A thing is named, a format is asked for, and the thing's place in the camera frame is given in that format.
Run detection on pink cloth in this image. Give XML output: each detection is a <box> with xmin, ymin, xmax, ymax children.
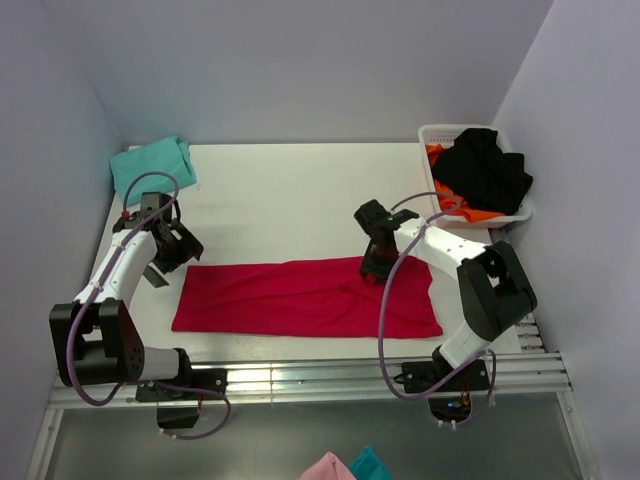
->
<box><xmin>298</xmin><ymin>452</ymin><xmax>356</xmax><ymax>480</ymax></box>

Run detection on white plastic laundry basket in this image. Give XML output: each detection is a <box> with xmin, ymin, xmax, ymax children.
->
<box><xmin>418</xmin><ymin>124</ymin><xmax>533</xmax><ymax>229</ymax></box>

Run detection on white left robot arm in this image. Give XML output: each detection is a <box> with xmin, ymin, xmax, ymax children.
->
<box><xmin>49</xmin><ymin>192</ymin><xmax>204</xmax><ymax>387</ymax></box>

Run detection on aluminium table frame rail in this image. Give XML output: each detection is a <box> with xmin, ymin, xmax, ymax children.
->
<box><xmin>24</xmin><ymin>229</ymin><xmax>601</xmax><ymax>480</ymax></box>

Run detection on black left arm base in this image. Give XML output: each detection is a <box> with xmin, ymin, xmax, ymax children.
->
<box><xmin>135</xmin><ymin>368</ymin><xmax>227</xmax><ymax>433</ymax></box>

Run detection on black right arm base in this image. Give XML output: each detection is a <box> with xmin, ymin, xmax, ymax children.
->
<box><xmin>393</xmin><ymin>360</ymin><xmax>491</xmax><ymax>423</ymax></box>

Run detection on folded teal t-shirt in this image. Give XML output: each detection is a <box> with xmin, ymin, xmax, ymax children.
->
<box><xmin>109</xmin><ymin>136</ymin><xmax>197</xmax><ymax>200</ymax></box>

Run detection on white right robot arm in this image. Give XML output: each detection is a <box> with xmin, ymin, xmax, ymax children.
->
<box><xmin>354</xmin><ymin>200</ymin><xmax>537</xmax><ymax>370</ymax></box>

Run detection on teal cloth at bottom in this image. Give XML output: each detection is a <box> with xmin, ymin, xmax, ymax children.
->
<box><xmin>349</xmin><ymin>446</ymin><xmax>393</xmax><ymax>480</ymax></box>

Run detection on red t-shirt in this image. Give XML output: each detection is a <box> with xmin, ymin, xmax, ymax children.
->
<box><xmin>171</xmin><ymin>257</ymin><xmax>443</xmax><ymax>339</ymax></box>

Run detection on black t-shirt in basket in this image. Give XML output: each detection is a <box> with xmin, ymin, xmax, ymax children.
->
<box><xmin>431</xmin><ymin>128</ymin><xmax>533</xmax><ymax>216</ymax></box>

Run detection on orange t-shirt in basket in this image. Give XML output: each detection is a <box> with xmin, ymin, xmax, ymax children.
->
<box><xmin>425</xmin><ymin>144</ymin><xmax>502</xmax><ymax>223</ymax></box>

